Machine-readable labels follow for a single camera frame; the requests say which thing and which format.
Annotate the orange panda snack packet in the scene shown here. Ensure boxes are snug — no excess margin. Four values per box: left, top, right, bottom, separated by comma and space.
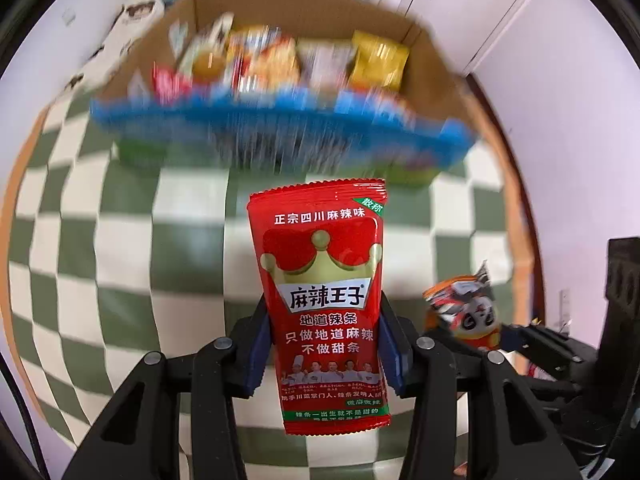
423, 263, 501, 351

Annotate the tall red spicy snack packet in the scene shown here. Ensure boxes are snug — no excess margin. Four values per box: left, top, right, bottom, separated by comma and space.
246, 178, 390, 436

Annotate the green white checkered tablecloth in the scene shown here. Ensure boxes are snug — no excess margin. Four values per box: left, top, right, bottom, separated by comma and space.
1, 93, 535, 454

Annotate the yellow snack packet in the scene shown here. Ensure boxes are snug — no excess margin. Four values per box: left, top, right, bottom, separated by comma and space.
348, 30, 410, 92

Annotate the beige clear snack packet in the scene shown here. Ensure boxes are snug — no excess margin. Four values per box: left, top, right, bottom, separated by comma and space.
296, 39, 356, 91

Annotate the cardboard box with landscape print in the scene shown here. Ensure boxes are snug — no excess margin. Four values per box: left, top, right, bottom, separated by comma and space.
90, 0, 476, 185

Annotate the clear wrapped brown jelly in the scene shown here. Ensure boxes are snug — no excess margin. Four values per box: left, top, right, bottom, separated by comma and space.
177, 12, 234, 84

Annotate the white bear print pillow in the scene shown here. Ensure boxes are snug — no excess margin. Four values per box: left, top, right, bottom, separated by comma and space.
64, 0, 165, 92

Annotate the black cable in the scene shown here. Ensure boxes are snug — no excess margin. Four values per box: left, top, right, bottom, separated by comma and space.
0, 353, 51, 480

